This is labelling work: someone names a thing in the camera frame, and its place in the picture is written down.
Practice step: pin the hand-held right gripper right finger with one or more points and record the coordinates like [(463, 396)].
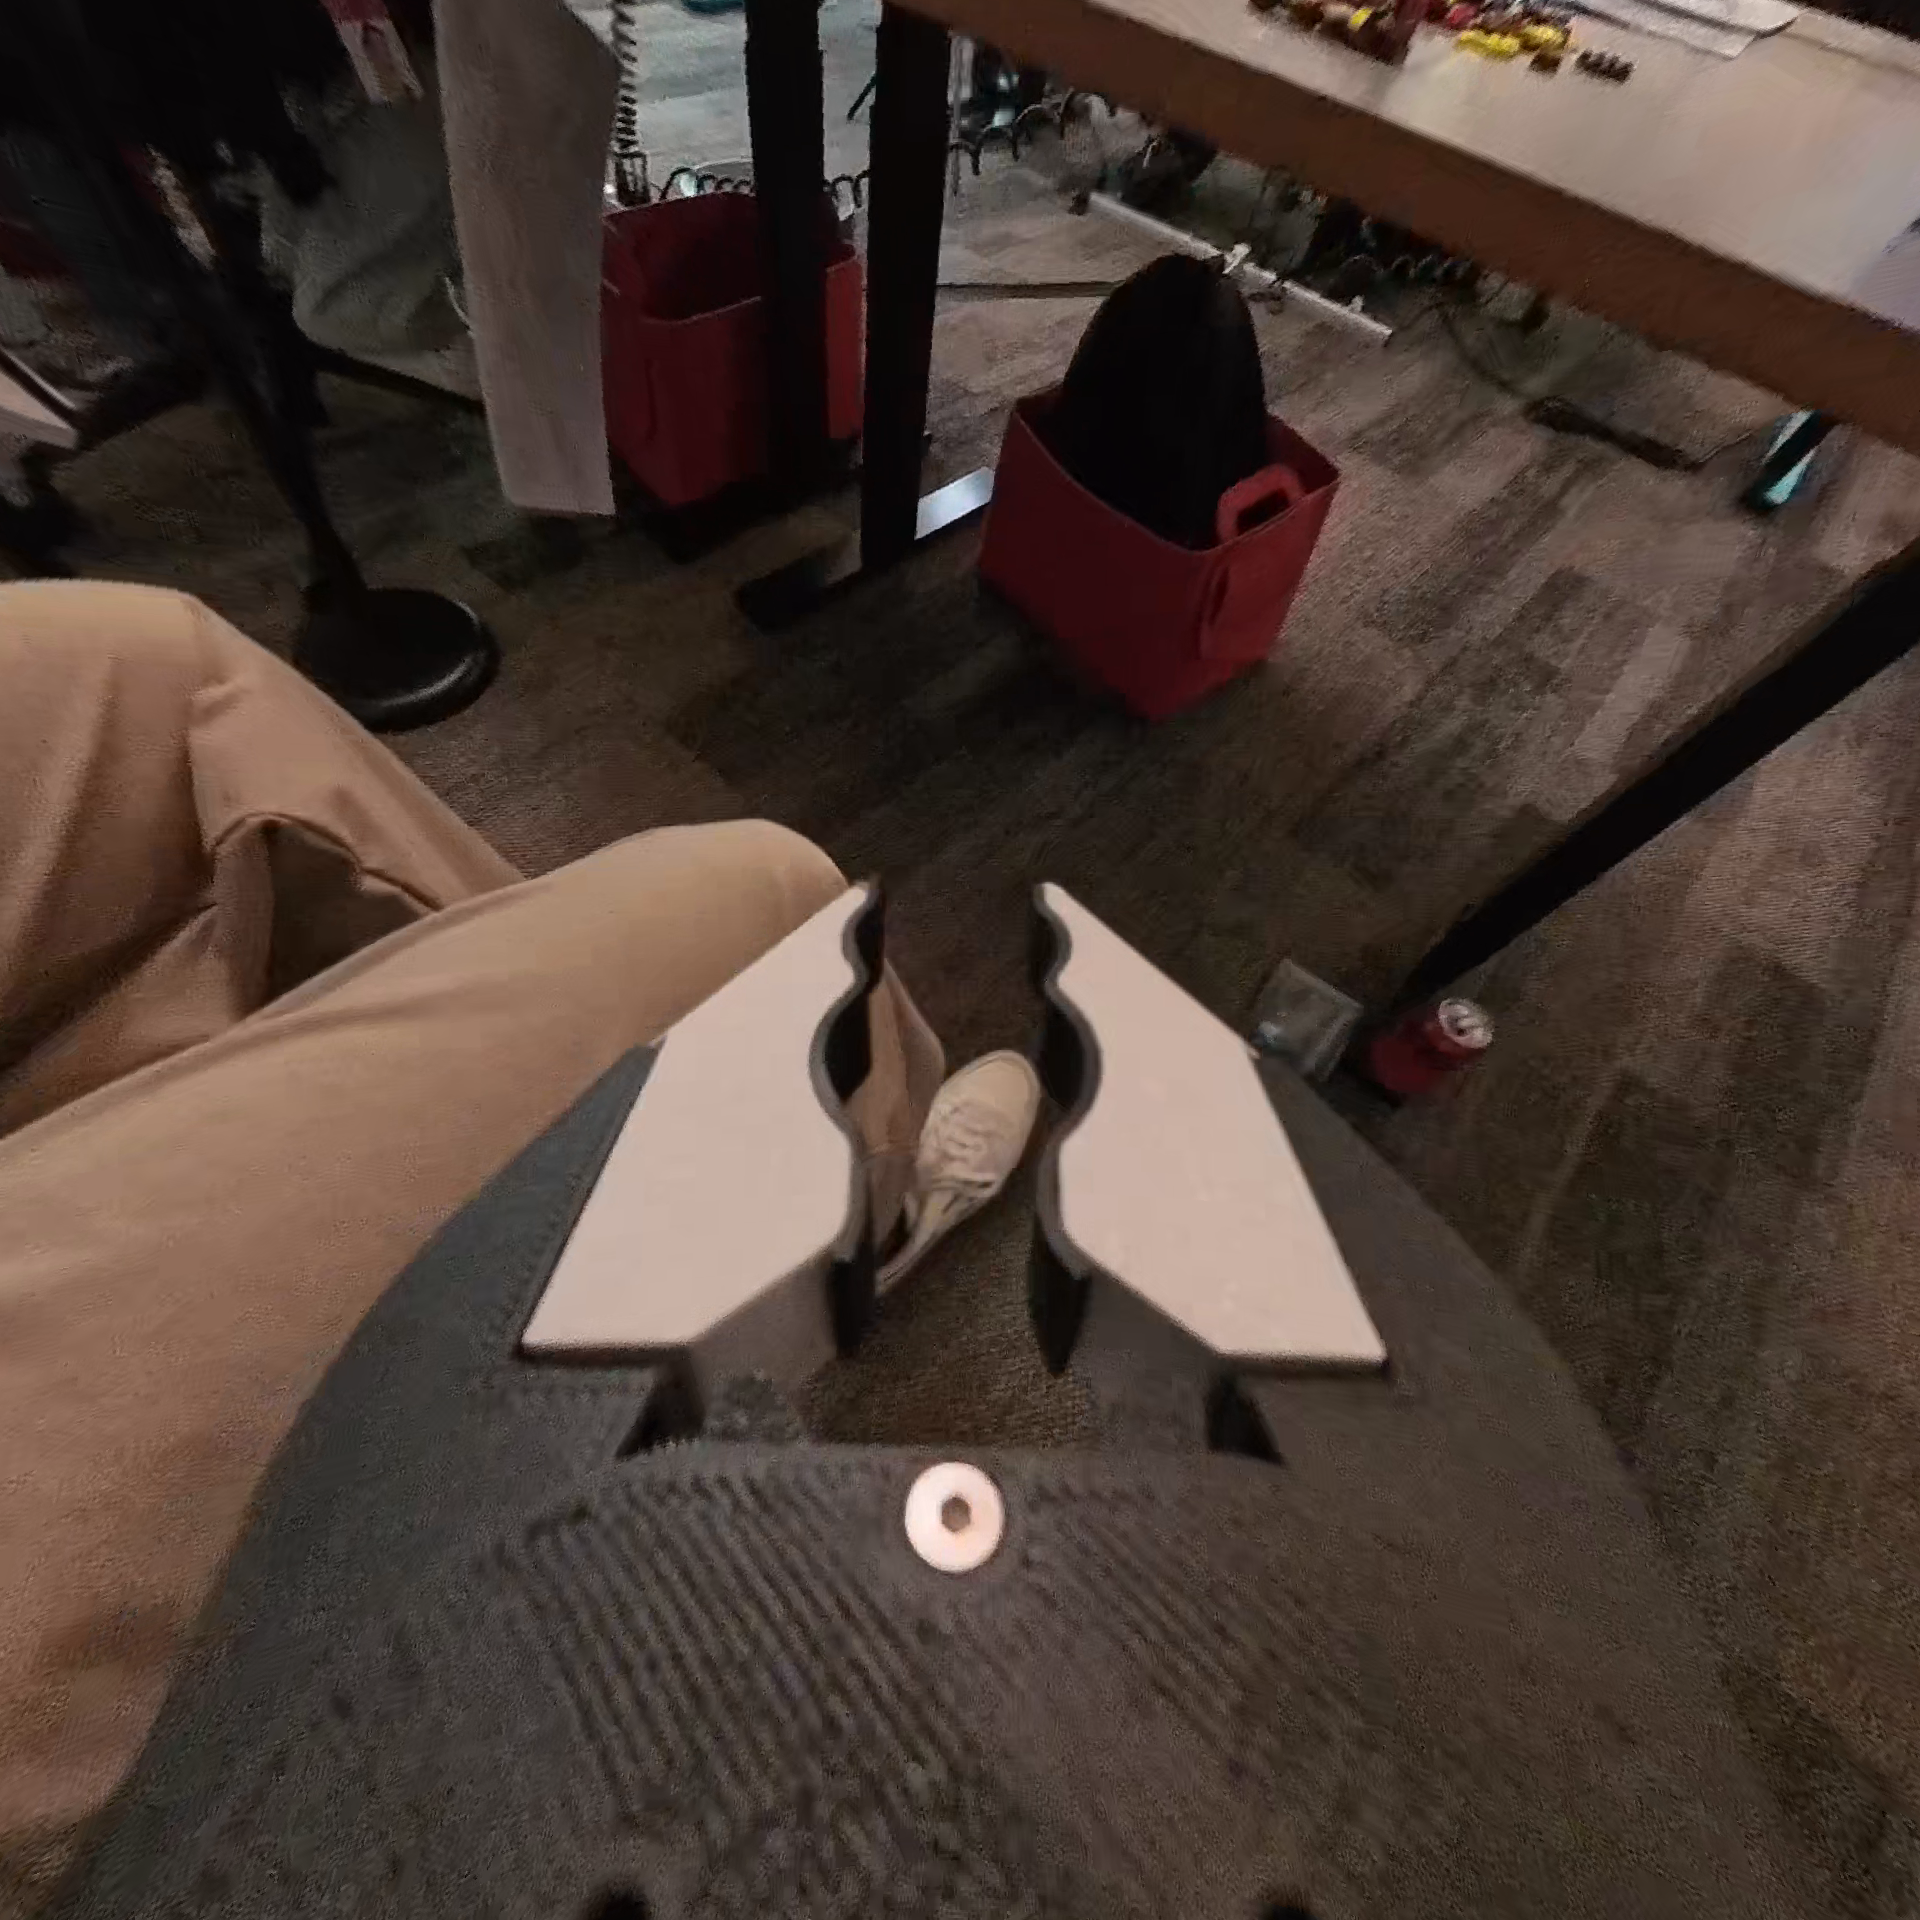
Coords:
[(1185, 1171)]

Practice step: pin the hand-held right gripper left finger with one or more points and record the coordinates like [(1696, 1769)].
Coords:
[(705, 1171)]

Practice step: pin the pile of lego pieces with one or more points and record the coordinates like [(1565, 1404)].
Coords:
[(1373, 29)]

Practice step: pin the lego instruction booklet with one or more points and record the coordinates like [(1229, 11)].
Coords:
[(1694, 20)]

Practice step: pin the clear plastic wrapper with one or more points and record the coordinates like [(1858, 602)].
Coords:
[(1305, 1021)]

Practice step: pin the person's white shoe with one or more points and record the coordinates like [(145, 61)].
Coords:
[(974, 1142)]

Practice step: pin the red soda can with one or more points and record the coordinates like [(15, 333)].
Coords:
[(1434, 1046)]

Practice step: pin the person's tan trousers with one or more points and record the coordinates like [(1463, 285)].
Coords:
[(225, 1202)]

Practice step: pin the red fabric bin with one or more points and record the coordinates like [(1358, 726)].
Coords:
[(1109, 599), (690, 361)]

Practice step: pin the black round stand base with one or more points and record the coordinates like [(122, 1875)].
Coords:
[(399, 653)]

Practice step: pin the black table leg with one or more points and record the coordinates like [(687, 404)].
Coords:
[(1650, 780)]

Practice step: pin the black backpack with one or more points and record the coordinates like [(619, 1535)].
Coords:
[(1162, 390)]

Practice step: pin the black desk leg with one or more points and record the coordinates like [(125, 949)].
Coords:
[(901, 271), (786, 149)]

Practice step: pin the white hanging cloth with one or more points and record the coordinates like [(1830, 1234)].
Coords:
[(523, 255)]

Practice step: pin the teal plastic item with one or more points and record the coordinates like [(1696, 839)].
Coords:
[(1787, 458)]

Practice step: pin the grey cloth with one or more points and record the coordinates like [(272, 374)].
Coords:
[(376, 271)]

